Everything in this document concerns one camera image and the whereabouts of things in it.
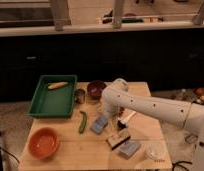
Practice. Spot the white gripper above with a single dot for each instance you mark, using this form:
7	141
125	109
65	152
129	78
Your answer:
109	111

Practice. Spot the blue-grey sponge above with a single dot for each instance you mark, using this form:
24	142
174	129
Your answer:
99	124

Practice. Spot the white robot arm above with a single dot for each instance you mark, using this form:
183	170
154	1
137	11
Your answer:
186	115

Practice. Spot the dark maroon bowl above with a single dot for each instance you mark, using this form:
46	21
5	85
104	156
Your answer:
95	88

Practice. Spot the orange-red bowl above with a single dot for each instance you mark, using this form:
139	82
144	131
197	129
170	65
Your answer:
43	143

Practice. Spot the bag of brown nuts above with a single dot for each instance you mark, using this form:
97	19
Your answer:
121	111

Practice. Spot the wooden black eraser block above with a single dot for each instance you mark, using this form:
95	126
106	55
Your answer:
118	138

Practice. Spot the green cucumber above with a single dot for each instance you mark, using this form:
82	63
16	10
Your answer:
83	122

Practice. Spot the small metal cup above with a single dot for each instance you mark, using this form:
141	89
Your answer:
80	96

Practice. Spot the wooden table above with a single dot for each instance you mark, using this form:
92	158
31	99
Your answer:
88	151

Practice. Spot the blue cloth in plastic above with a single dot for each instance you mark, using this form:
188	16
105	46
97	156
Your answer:
129	148

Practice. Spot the green plastic tray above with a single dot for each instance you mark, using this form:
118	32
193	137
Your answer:
57	103

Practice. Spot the clear glass jar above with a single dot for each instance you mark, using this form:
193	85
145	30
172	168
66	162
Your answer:
155	150

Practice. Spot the yellow corn cob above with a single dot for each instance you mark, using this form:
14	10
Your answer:
56	85

